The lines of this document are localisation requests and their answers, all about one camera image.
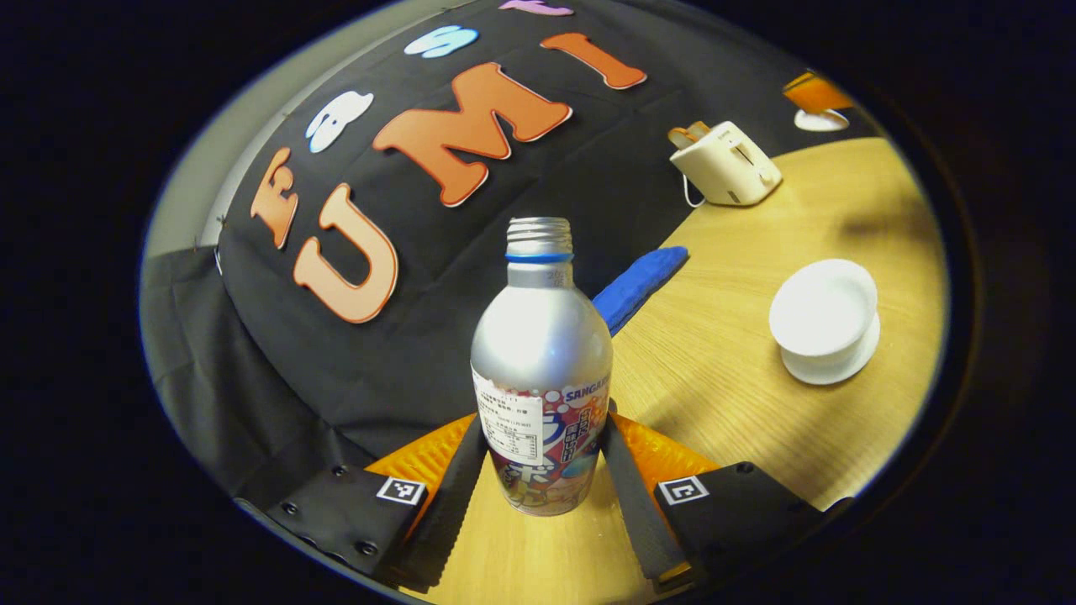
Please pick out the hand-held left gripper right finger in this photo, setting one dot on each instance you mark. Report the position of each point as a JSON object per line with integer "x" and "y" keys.
{"x": 635, "y": 504}

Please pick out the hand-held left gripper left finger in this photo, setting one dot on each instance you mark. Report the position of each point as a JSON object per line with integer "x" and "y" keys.
{"x": 458, "y": 504}

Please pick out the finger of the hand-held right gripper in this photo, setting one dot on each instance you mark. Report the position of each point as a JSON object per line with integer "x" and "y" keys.
{"x": 817, "y": 94}

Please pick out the silver water bottle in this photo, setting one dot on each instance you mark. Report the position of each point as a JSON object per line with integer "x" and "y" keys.
{"x": 542, "y": 353}

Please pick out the white teacup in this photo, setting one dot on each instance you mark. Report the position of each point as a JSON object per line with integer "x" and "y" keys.
{"x": 820, "y": 307}

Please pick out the white toaster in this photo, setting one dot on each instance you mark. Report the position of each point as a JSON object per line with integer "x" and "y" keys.
{"x": 731, "y": 168}

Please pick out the toasted bread slice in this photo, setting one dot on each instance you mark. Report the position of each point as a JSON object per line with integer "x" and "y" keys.
{"x": 688, "y": 134}

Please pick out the black backdrop cloth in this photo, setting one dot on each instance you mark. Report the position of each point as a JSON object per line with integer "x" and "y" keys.
{"x": 420, "y": 319}

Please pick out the blue towel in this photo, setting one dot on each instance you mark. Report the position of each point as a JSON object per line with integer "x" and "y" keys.
{"x": 639, "y": 286}

